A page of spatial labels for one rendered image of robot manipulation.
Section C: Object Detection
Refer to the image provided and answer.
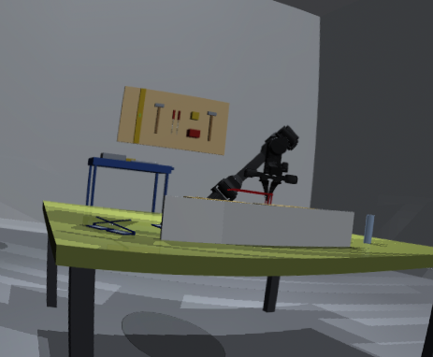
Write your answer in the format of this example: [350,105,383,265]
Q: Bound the grey rectangular panel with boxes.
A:
[160,195,354,247]

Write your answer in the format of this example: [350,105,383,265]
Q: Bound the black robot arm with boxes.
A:
[207,126,298,201]

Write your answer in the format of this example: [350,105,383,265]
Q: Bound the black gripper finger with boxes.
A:
[259,179,268,201]
[268,181,281,193]

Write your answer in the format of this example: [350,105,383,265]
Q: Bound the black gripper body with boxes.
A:
[244,155,297,184]

